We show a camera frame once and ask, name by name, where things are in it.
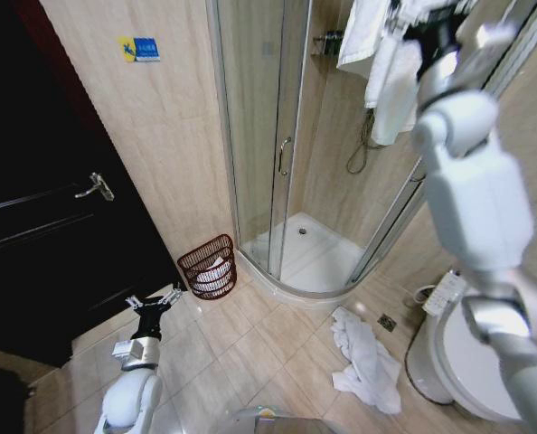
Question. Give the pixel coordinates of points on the white crumpled towel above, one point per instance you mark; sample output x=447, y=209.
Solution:
x=368, y=361

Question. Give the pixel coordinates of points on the white shower tray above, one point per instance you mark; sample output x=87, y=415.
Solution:
x=313, y=267

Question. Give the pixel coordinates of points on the white towel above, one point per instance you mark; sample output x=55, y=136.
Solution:
x=214, y=273
x=392, y=90
x=368, y=361
x=359, y=36

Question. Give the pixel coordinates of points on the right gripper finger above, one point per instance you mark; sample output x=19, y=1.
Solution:
x=454, y=6
x=397, y=22

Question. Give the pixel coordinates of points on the dark wooden door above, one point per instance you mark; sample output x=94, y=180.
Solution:
x=33, y=181

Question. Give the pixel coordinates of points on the toilet control panel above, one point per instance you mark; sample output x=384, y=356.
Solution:
x=445, y=291

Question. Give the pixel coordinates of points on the white folded hanging towel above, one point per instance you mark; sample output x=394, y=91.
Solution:
x=359, y=36

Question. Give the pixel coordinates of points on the red-brown wicker hamper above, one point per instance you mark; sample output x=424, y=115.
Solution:
x=205, y=289

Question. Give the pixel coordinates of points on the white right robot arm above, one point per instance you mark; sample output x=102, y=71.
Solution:
x=476, y=190

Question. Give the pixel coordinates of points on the white toilet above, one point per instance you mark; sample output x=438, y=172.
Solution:
x=458, y=361

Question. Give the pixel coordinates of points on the white towel in hamper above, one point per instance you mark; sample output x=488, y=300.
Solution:
x=214, y=273

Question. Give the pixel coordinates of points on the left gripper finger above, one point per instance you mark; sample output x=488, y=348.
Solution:
x=133, y=302
x=172, y=295

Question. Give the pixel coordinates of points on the blue yellow wall sticker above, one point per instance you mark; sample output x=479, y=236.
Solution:
x=139, y=49

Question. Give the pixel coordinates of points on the square floor drain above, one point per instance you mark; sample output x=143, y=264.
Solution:
x=387, y=321

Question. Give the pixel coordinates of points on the glass shower enclosure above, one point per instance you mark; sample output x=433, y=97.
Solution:
x=259, y=113

